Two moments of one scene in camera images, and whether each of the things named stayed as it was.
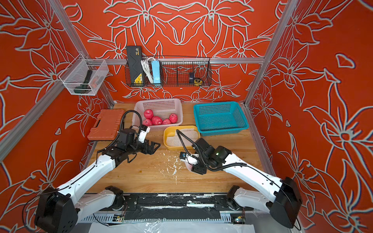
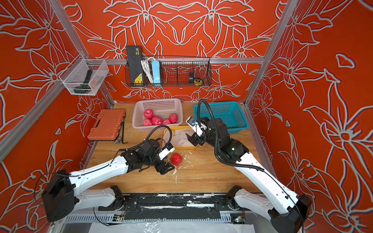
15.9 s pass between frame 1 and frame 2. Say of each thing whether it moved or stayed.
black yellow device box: stayed
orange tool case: stayed
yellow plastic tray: stayed
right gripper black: moved
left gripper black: moved
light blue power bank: stayed
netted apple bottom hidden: moved
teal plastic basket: stayed
